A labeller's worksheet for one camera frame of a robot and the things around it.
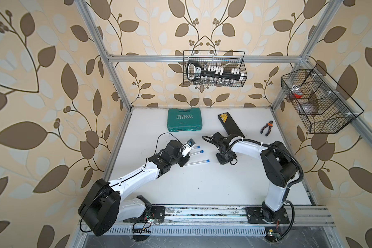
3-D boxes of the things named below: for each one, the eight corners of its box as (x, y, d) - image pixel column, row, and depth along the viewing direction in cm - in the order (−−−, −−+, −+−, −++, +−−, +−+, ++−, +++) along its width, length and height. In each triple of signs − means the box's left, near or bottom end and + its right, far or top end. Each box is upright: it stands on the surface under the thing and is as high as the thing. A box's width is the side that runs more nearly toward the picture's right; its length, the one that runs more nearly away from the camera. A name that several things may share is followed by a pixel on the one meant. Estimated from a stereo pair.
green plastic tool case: (166, 131, 108) (165, 127, 104) (169, 111, 120) (168, 107, 116) (202, 131, 108) (202, 127, 104) (201, 111, 120) (201, 107, 116)
